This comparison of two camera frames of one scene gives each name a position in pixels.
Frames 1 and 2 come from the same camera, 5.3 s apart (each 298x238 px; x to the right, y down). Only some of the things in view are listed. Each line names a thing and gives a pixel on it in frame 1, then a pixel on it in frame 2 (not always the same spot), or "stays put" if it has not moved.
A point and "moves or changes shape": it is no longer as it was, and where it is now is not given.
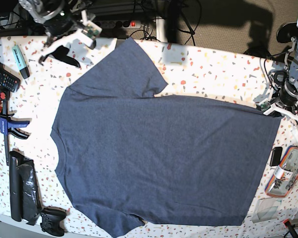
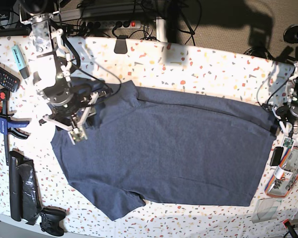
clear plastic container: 266,209 stays put
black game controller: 52,219 stays put
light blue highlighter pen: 21,61 stays put
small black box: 276,156 stays put
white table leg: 161,29 stays put
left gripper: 60,26 -> 65,97
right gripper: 288,96 -> 294,113
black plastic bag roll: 25,195 stays put
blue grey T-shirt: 128,156 moves or changes shape
